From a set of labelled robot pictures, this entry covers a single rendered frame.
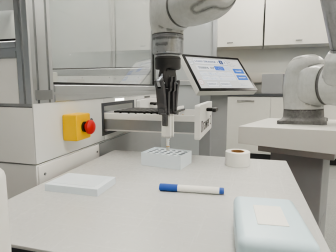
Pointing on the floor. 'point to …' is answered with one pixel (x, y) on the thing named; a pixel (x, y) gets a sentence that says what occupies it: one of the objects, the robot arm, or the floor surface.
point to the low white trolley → (150, 207)
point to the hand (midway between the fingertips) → (167, 125)
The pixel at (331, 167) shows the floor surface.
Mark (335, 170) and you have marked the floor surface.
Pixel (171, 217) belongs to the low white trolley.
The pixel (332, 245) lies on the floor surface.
